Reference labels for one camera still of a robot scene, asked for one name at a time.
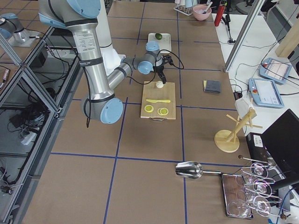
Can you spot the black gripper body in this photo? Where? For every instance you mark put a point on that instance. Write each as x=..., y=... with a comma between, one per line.
x=160, y=70

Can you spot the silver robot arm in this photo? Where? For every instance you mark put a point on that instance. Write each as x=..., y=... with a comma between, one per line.
x=81, y=18
x=10, y=25

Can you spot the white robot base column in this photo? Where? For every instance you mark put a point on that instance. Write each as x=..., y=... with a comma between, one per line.
x=109, y=59

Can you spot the pink ice bowl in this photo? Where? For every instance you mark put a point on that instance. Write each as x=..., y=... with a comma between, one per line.
x=202, y=12

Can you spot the white bear tray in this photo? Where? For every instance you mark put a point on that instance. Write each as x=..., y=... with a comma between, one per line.
x=164, y=44

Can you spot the yellow plastic knife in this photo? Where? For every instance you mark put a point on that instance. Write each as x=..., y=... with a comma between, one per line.
x=158, y=100

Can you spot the green lime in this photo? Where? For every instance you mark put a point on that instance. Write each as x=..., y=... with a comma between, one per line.
x=158, y=36

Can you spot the wooden cutting board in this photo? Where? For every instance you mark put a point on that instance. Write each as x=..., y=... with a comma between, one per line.
x=159, y=103

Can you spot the lemon slice right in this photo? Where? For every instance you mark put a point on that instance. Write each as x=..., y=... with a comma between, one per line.
x=163, y=111

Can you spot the lemon slice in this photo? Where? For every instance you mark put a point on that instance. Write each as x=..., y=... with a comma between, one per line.
x=149, y=108
x=163, y=111

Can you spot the lemon slice left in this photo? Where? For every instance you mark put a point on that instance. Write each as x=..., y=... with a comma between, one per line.
x=149, y=108

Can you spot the dark grey sponge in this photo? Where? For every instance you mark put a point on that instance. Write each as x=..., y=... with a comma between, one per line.
x=212, y=86

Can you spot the light blue cup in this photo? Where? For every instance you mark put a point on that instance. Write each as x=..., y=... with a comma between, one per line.
x=188, y=3

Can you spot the red cylinder bottle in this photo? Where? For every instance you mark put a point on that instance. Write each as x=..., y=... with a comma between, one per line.
x=219, y=15

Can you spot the black selfie stick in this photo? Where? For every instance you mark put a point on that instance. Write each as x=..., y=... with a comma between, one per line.
x=226, y=19

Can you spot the wooden mug tree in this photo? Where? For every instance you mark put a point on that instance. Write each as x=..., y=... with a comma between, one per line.
x=226, y=140

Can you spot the metal scoop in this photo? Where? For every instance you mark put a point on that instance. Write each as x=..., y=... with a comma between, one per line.
x=193, y=170

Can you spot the near teach pendant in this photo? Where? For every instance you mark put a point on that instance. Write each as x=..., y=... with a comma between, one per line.
x=265, y=93

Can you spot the teach pendant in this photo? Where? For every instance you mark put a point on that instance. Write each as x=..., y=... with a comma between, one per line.
x=265, y=93
x=275, y=70

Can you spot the far teach pendant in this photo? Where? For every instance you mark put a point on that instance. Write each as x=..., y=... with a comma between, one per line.
x=275, y=70

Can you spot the black monitor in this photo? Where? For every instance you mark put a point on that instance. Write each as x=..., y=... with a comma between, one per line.
x=282, y=142

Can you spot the wine glass rack tray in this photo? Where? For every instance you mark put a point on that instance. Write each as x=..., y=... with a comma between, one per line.
x=248, y=191

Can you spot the white wire cup rack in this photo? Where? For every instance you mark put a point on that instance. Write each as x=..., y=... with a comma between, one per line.
x=182, y=9

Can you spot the aluminium frame post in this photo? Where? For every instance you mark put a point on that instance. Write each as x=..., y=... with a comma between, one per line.
x=244, y=30

